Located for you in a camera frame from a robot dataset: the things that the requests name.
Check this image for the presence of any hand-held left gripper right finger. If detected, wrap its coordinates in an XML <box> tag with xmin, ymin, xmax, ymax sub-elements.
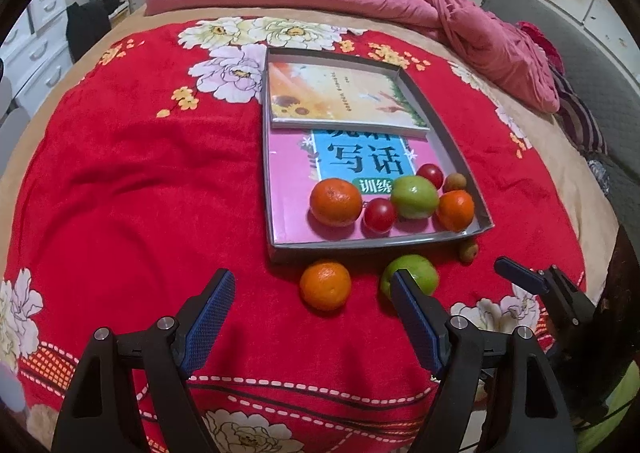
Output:
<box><xmin>389</xmin><ymin>270</ymin><xmax>578</xmax><ymax>453</ymax></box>

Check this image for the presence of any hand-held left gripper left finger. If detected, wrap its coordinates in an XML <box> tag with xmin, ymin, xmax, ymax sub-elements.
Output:
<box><xmin>51</xmin><ymin>268</ymin><xmax>237</xmax><ymax>453</ymax></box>

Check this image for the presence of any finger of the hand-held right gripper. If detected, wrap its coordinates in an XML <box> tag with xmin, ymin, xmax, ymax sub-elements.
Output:
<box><xmin>494</xmin><ymin>256</ymin><xmax>598</xmax><ymax>316</ymax></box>

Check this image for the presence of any small orange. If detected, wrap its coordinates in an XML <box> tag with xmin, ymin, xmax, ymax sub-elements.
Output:
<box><xmin>436</xmin><ymin>189</ymin><xmax>476</xmax><ymax>232</ymax></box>

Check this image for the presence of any red tomato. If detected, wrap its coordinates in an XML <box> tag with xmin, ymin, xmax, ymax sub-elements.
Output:
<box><xmin>362</xmin><ymin>198</ymin><xmax>398</xmax><ymax>235</ymax></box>
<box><xmin>416</xmin><ymin>163</ymin><xmax>445</xmax><ymax>191</ymax></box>

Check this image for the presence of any green apple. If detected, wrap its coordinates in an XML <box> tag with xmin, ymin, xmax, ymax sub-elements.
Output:
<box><xmin>390</xmin><ymin>176</ymin><xmax>440</xmax><ymax>220</ymax></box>
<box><xmin>380</xmin><ymin>254</ymin><xmax>441</xmax><ymax>304</ymax></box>

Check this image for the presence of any grey cardboard box tray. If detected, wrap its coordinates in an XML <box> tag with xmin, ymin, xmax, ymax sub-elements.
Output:
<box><xmin>261</xmin><ymin>46</ymin><xmax>495</xmax><ymax>264</ymax></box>

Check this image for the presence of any large orange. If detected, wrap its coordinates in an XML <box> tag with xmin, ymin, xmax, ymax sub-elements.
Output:
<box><xmin>309</xmin><ymin>178</ymin><xmax>364</xmax><ymax>228</ymax></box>
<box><xmin>299</xmin><ymin>260</ymin><xmax>352</xmax><ymax>312</ymax></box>

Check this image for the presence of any beige bed sheet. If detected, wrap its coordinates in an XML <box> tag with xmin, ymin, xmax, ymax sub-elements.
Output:
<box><xmin>0</xmin><ymin>0</ymin><xmax>623</xmax><ymax>453</ymax></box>

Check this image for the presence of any red floral blanket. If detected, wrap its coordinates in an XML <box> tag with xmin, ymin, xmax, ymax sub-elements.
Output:
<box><xmin>0</xmin><ymin>16</ymin><xmax>588</xmax><ymax>453</ymax></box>

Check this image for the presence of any pink cover book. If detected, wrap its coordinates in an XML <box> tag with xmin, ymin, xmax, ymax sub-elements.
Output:
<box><xmin>267</xmin><ymin>126</ymin><xmax>473</xmax><ymax>244</ymax></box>

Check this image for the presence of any striped pillow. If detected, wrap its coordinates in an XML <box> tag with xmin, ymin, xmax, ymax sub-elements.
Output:
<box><xmin>552</xmin><ymin>73</ymin><xmax>608</xmax><ymax>154</ymax></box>

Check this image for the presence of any grey quilted headboard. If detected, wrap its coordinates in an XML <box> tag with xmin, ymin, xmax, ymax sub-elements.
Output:
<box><xmin>480</xmin><ymin>0</ymin><xmax>640</xmax><ymax>234</ymax></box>

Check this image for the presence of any red pillow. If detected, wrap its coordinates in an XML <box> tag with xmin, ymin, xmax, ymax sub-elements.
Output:
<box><xmin>515</xmin><ymin>22</ymin><xmax>565</xmax><ymax>74</ymax></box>

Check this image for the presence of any sunflower cover book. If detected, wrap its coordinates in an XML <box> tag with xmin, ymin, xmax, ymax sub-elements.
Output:
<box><xmin>267</xmin><ymin>60</ymin><xmax>431</xmax><ymax>136</ymax></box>

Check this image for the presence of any black garment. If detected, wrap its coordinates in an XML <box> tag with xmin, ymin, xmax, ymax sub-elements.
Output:
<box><xmin>65</xmin><ymin>0</ymin><xmax>112</xmax><ymax>61</ymax></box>

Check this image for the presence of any white drawer cabinet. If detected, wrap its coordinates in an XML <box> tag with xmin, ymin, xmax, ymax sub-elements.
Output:
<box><xmin>0</xmin><ymin>0</ymin><xmax>76</xmax><ymax>109</ymax></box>

